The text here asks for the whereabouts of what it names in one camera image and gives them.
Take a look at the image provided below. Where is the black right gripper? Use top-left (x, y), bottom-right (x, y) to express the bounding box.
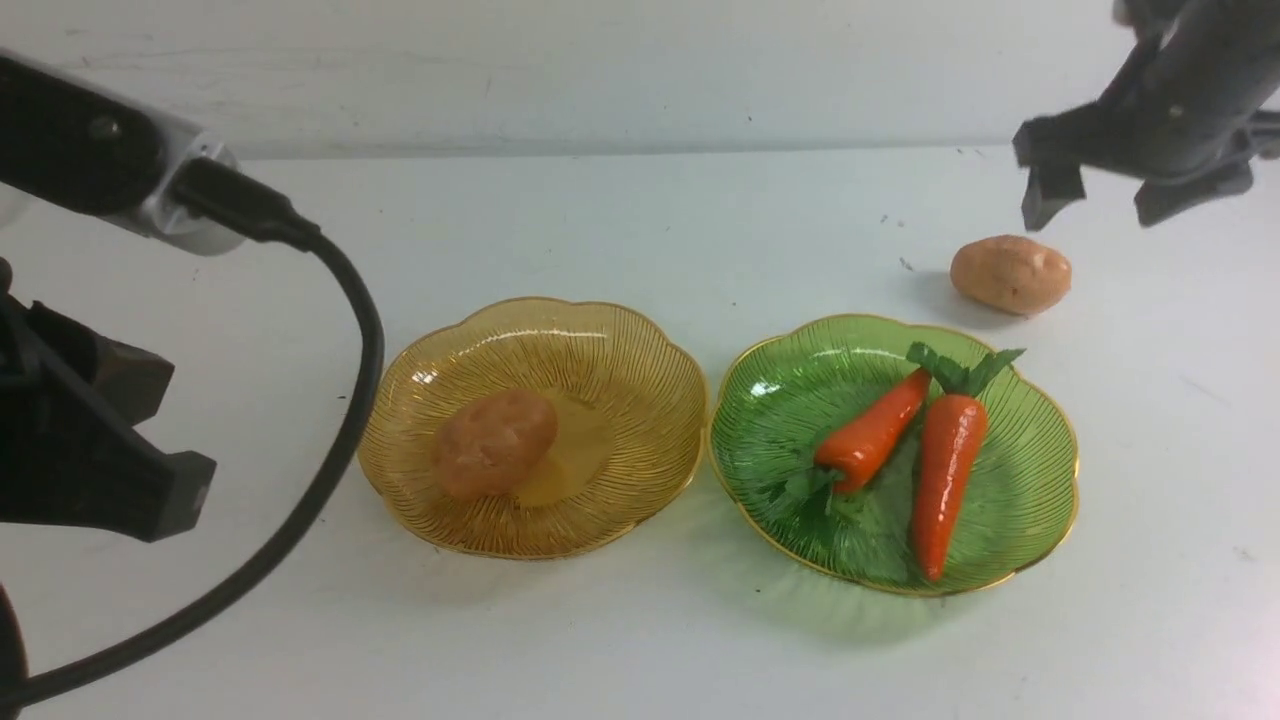
top-left (1012, 1), bottom-right (1279, 232)

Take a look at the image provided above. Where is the green ribbed plastic plate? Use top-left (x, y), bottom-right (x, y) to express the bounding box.
top-left (705, 314), bottom-right (1079, 597)

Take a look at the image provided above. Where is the toy carrot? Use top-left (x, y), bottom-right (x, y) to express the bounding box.
top-left (906, 342), bottom-right (1025, 584)
top-left (756, 369), bottom-right (932, 525)

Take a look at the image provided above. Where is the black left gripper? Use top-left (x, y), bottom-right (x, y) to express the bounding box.
top-left (1, 260), bottom-right (218, 543)

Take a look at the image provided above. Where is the amber ribbed plastic plate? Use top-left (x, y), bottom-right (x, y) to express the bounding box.
top-left (358, 297), bottom-right (710, 561)

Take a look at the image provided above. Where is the black camera cable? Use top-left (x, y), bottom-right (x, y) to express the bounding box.
top-left (0, 158), bottom-right (387, 708)

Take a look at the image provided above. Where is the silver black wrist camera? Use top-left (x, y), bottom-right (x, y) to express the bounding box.
top-left (1, 47), bottom-right (243, 258)

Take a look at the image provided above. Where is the toy potato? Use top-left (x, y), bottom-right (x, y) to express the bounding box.
top-left (948, 234), bottom-right (1073, 316)
top-left (431, 388), bottom-right (559, 500)

